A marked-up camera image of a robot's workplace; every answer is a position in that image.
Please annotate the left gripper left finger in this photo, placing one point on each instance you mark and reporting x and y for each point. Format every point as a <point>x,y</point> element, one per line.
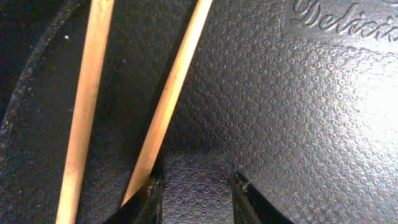
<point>145,206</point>

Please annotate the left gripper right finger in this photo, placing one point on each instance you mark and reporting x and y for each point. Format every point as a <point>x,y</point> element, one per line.
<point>250,206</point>

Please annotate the wooden chopstick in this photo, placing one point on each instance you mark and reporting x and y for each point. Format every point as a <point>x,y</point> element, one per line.
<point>84,109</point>
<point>168,100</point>

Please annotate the round black tray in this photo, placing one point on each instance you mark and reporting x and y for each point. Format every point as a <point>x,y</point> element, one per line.
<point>286,93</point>

